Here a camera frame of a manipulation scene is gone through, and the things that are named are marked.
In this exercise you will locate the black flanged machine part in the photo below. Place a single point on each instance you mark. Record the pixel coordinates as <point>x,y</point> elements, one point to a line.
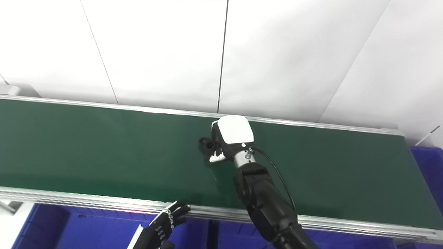
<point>207,144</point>

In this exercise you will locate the grey conveyor leg bracket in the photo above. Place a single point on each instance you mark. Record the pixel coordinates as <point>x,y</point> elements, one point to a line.
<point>8,207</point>

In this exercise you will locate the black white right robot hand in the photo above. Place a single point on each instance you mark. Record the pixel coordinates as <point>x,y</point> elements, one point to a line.
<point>235,129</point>

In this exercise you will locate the thin white rod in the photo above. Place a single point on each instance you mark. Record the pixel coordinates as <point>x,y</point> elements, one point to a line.
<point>427,135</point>

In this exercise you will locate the blue plastic bin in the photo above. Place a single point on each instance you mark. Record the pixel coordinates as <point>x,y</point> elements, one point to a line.
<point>235,238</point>
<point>97,231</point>
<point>431,166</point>

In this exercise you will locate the green conveyor belt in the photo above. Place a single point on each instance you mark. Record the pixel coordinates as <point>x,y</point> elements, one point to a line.
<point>104,148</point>
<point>86,201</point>

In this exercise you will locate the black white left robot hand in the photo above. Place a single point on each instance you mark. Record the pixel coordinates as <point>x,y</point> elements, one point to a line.
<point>155,233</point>

